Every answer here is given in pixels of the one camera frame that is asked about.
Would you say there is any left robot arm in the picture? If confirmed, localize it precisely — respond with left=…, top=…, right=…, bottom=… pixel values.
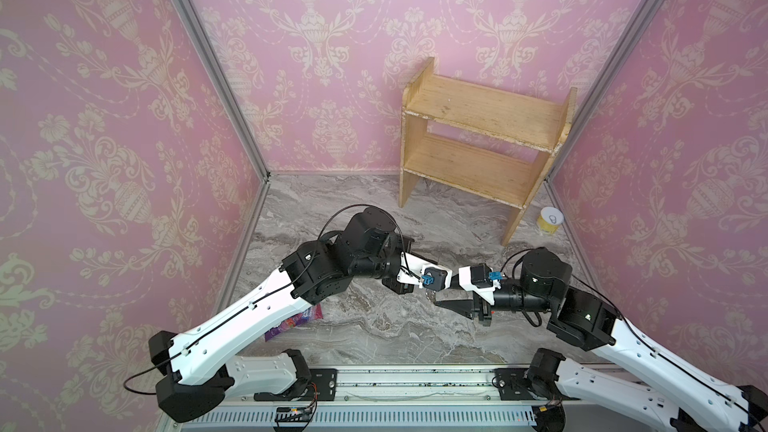
left=148, top=204, right=431, bottom=423

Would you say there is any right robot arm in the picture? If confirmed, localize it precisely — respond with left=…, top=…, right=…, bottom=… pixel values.
left=422, top=247, right=767, bottom=431

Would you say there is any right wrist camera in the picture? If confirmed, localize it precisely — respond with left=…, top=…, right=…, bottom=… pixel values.
left=458, top=263, right=504, bottom=305

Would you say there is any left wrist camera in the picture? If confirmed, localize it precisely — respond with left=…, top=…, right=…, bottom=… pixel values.
left=409, top=254, right=454, bottom=292

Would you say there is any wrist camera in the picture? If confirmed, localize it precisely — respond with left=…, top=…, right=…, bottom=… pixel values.
left=409, top=254, right=454, bottom=292
left=458, top=263, right=504, bottom=305

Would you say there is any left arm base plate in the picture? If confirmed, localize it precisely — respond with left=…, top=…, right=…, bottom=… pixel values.
left=253, top=368, right=338, bottom=402

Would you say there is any wooden two-tier shelf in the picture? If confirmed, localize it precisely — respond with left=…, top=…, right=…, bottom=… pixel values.
left=398, top=56, right=578, bottom=247

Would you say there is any pink snack packet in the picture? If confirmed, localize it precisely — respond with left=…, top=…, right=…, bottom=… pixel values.
left=264, top=304, right=323, bottom=342

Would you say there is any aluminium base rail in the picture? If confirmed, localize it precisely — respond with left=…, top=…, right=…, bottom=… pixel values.
left=162, top=366, right=679, bottom=431

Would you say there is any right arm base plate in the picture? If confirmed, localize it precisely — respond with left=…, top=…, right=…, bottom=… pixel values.
left=491, top=367, right=538, bottom=401

